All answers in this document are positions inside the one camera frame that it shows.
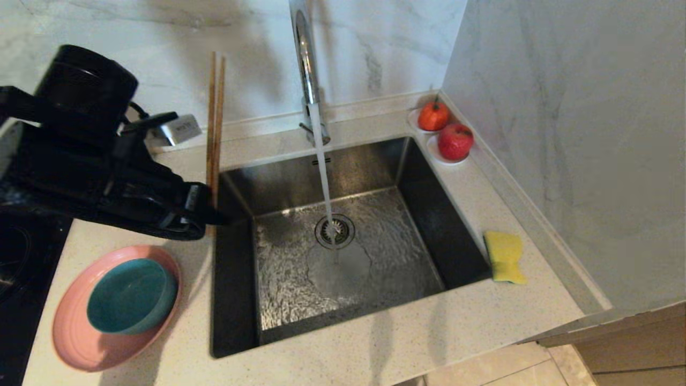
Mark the stainless steel sink basin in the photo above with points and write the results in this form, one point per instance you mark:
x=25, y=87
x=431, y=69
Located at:
x=402, y=257

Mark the red toy tomato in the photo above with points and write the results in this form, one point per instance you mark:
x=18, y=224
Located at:
x=433, y=118

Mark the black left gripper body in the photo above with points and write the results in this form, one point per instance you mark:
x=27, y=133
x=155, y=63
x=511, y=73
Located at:
x=144, y=203

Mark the round metal drain strainer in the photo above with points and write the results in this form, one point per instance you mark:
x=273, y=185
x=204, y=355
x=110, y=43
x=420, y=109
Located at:
x=343, y=231

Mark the yellow sponge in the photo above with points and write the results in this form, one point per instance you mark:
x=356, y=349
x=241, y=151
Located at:
x=504, y=256

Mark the small white dish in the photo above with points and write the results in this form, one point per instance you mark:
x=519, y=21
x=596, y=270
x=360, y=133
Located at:
x=433, y=154
x=412, y=121

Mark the chrome gooseneck faucet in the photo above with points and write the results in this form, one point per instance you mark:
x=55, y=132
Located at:
x=306, y=64

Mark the black induction cooktop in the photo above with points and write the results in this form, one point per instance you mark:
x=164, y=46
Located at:
x=27, y=279

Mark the light wooden cabinet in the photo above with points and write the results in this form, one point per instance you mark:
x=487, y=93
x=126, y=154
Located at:
x=632, y=348

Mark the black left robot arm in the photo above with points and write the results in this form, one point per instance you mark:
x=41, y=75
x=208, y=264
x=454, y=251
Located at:
x=80, y=96

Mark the red toy apple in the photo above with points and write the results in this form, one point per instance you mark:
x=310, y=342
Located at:
x=455, y=142

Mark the teal bowl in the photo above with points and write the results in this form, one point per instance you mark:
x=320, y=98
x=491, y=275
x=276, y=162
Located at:
x=131, y=295

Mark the pink plate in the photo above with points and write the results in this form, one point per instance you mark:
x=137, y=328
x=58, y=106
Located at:
x=72, y=332

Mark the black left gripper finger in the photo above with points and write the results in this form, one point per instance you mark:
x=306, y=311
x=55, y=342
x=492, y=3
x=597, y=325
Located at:
x=217, y=219
x=197, y=195

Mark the running water stream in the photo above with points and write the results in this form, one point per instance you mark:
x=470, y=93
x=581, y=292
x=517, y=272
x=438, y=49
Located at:
x=323, y=166

